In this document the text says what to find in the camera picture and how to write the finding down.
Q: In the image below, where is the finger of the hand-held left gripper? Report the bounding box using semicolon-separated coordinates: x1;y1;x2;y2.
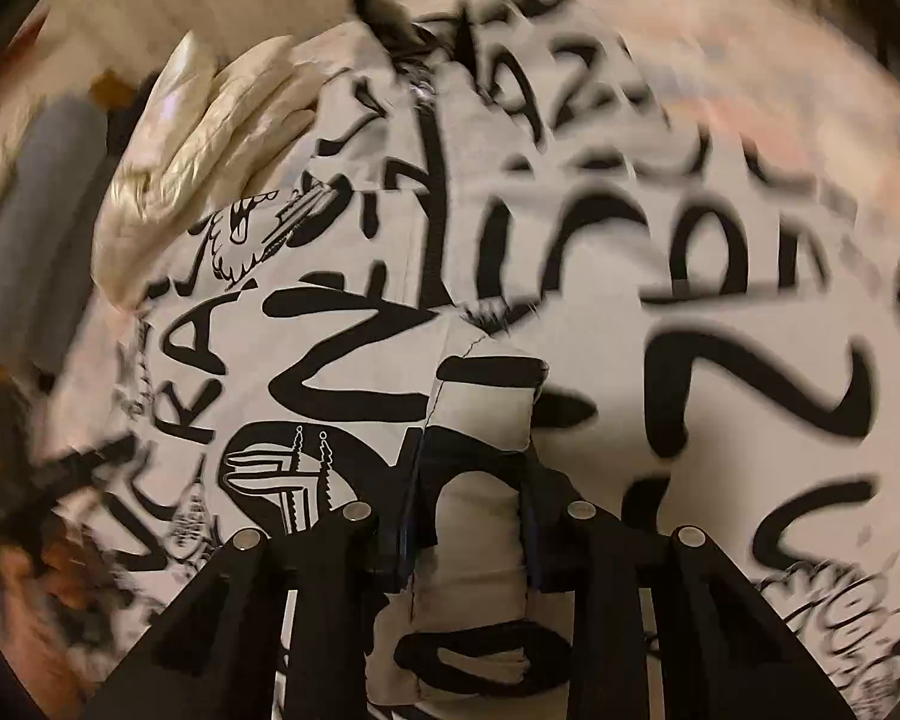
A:
0;375;147;548

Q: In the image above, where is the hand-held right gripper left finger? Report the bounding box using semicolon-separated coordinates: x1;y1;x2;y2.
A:
82;431;440;720

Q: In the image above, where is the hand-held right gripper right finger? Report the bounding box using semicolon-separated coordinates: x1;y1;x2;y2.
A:
517;457;856;720

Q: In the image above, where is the white jacket with black print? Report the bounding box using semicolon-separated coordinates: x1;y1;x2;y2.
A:
45;0;900;720

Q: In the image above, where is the blue-grey rolled blanket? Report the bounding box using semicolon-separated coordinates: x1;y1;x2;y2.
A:
0;97;113;361

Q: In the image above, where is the folded cream puffer jacket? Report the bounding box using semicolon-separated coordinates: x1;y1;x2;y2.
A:
90;30;323;308

